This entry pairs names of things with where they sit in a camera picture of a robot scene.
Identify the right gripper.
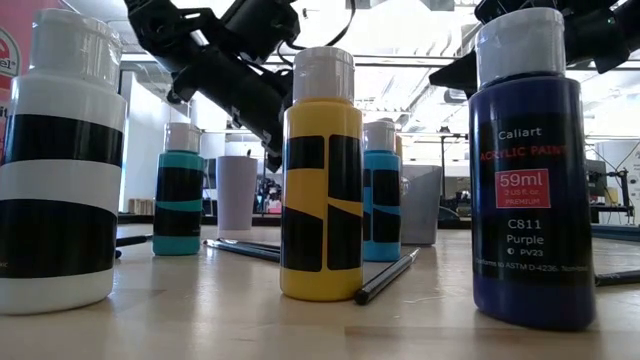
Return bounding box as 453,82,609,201
428,9,633,99

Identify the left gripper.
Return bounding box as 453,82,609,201
172,47,295,174

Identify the large pink paint bottle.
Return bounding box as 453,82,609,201
0,0,65,166

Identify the small yellow paint bottle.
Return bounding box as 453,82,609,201
278,45,365,303

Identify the dark purple paint bottle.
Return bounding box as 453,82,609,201
467,6,598,333

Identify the teal paint bottle black label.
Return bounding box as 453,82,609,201
152,122,207,258

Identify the light blue paint bottle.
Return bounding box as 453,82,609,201
361,120,403,263

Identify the white paint bottle black label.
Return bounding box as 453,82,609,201
0,8,128,316

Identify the lilac plastic cup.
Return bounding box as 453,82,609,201
215,155,259,232

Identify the grey translucent plastic bin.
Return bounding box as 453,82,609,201
399,164,445,247

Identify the wooden crate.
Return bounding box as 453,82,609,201
127,197,157,217

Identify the black pencil near yellow bottle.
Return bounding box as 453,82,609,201
353,247,422,307

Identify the black background workbench equipment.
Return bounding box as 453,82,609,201
584,158,637,225

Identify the black camera cable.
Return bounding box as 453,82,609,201
277,0,358,53

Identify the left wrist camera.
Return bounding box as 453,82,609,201
219,0,302,65

